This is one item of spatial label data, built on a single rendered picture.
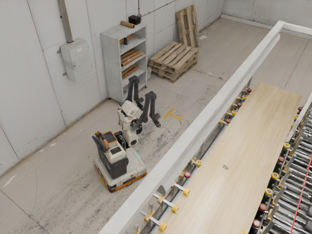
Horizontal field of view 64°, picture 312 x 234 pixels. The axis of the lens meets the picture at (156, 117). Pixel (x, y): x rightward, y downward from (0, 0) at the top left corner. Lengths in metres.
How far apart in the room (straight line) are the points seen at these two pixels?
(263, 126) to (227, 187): 1.32
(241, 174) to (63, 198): 2.63
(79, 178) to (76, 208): 0.52
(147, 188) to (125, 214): 0.16
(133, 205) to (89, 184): 3.12
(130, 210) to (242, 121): 3.16
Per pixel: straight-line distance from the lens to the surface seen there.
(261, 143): 3.88
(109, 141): 3.58
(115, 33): 4.96
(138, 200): 1.22
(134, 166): 4.05
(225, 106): 1.90
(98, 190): 4.21
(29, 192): 4.51
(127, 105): 3.40
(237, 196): 3.21
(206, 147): 3.84
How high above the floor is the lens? 3.52
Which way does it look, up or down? 42 degrees down
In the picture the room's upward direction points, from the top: 2 degrees clockwise
